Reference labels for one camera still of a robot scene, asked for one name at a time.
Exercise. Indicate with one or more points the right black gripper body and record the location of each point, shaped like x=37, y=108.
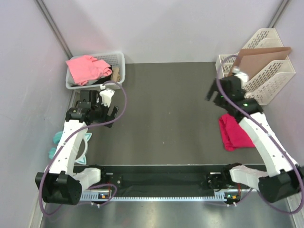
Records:
x=220, y=99

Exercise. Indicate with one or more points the light pink t shirt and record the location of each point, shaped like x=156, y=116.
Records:
x=88, y=68

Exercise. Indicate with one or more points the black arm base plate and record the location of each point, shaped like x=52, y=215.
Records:
x=164, y=180

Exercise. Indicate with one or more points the beige folded cloth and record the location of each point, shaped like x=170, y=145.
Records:
x=115, y=74

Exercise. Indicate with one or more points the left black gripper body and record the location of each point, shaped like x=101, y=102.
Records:
x=102, y=111

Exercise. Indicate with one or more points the brown cardboard sheet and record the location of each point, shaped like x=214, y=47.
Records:
x=252, y=61

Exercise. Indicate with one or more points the grey cloth in basket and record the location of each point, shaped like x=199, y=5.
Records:
x=71, y=81

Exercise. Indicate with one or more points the black cloth in basket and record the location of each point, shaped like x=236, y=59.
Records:
x=99, y=81

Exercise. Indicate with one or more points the magenta t shirt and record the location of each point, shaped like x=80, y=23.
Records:
x=233, y=136

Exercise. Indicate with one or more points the white perforated file organizer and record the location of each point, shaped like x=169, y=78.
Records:
x=266, y=84

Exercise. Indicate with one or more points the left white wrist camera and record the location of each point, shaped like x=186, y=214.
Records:
x=106, y=95

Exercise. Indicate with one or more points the teal cat ear headphones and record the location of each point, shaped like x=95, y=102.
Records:
x=82, y=158

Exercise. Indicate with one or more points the white plastic laundry basket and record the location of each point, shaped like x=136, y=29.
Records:
x=115, y=59

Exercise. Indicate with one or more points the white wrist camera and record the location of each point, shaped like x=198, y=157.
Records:
x=106, y=95
x=240, y=74

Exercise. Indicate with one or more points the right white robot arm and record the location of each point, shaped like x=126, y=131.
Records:
x=283, y=177

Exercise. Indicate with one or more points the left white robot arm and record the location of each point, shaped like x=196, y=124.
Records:
x=58, y=183

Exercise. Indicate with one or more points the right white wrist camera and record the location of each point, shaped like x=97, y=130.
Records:
x=240, y=74

